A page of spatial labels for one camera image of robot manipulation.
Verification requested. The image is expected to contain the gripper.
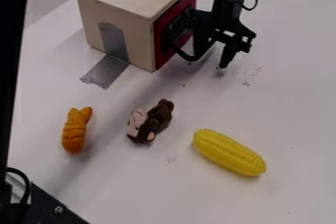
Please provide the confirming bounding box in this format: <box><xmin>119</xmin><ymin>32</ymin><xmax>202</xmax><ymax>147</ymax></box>
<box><xmin>190</xmin><ymin>0</ymin><xmax>259</xmax><ymax>70</ymax></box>

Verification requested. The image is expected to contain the toy microwave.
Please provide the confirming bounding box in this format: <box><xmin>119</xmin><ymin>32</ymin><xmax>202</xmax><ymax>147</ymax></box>
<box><xmin>68</xmin><ymin>0</ymin><xmax>208</xmax><ymax>73</ymax></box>

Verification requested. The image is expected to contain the brown plush monkey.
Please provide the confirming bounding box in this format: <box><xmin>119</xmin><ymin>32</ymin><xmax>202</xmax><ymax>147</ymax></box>
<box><xmin>124</xmin><ymin>98</ymin><xmax>177</xmax><ymax>144</ymax></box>

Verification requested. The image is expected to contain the yellow toy corn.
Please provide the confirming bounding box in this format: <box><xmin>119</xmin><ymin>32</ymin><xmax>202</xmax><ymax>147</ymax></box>
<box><xmin>192</xmin><ymin>128</ymin><xmax>268</xmax><ymax>178</ymax></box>

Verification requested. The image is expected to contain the grey tape strip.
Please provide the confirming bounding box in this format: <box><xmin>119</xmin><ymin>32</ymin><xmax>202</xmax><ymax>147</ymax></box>
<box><xmin>79</xmin><ymin>21</ymin><xmax>132</xmax><ymax>90</ymax></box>

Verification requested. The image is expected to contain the orange toy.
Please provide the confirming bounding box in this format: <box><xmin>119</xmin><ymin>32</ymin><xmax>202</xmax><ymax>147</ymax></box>
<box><xmin>60</xmin><ymin>106</ymin><xmax>95</xmax><ymax>154</ymax></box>

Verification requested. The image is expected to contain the black post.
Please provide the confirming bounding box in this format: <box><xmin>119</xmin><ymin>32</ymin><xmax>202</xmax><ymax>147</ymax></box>
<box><xmin>0</xmin><ymin>0</ymin><xmax>33</xmax><ymax>183</ymax></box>

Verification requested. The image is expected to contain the black cable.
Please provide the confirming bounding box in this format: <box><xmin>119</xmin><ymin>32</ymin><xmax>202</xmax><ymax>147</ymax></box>
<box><xmin>4</xmin><ymin>166</ymin><xmax>33</xmax><ymax>210</ymax></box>

